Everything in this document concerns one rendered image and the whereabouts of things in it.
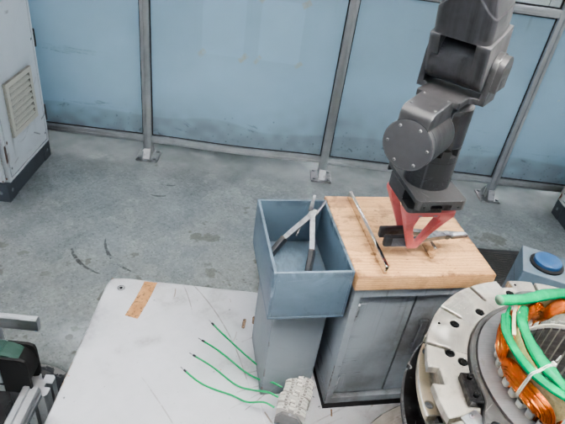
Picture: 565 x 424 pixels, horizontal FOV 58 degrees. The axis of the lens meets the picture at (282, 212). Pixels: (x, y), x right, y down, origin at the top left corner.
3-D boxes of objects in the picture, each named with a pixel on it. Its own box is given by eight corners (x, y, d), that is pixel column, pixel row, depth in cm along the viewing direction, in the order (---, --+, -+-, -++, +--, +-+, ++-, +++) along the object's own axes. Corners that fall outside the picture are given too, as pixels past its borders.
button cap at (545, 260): (561, 275, 76) (564, 270, 76) (533, 267, 77) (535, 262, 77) (559, 260, 79) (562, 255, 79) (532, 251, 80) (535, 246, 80)
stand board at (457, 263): (354, 291, 67) (357, 278, 65) (321, 208, 82) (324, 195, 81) (491, 288, 71) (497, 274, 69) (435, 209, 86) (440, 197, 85)
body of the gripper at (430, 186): (414, 214, 61) (430, 160, 57) (385, 171, 69) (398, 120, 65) (463, 214, 62) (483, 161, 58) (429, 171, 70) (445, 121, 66)
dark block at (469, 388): (470, 378, 50) (475, 369, 50) (482, 408, 48) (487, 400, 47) (456, 377, 50) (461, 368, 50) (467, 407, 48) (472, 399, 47)
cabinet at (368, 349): (322, 409, 82) (356, 290, 67) (300, 321, 97) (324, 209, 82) (434, 400, 86) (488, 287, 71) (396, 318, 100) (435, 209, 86)
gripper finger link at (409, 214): (393, 259, 66) (411, 199, 61) (375, 226, 72) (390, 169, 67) (440, 257, 68) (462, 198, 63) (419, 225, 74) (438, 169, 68)
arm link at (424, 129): (518, 52, 54) (443, 29, 58) (479, 75, 46) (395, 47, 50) (479, 151, 61) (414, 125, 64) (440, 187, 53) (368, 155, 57)
